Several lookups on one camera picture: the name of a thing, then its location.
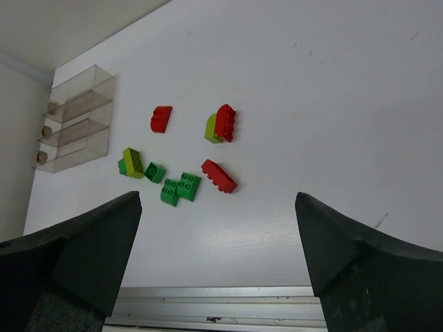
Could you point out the green square lego brick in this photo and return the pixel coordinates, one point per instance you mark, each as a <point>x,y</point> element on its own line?
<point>168,193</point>

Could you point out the red sloped lego brick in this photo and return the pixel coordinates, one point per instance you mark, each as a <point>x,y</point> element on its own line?
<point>220,179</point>

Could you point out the clear three-compartment plastic container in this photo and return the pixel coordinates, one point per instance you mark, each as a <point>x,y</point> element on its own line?
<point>77,121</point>

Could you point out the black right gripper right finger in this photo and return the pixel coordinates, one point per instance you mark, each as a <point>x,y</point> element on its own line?
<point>367,280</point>

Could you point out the dark green small lego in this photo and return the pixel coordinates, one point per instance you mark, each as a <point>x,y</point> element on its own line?
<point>155,172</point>

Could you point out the red rounded lego brick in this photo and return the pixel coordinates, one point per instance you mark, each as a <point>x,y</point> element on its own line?
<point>160,119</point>

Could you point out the red long lego brick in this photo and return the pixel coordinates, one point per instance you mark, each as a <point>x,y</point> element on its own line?
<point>225,120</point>

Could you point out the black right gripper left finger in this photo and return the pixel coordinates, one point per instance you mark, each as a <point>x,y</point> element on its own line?
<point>67,277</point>

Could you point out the lime long lego brick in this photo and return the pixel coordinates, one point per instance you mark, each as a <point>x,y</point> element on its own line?
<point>133,163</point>

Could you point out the aluminium table rail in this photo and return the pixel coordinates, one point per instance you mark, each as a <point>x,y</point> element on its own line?
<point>249,308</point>

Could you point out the lime rounded lego brick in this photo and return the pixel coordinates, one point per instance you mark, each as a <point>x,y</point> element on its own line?
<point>210,134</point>

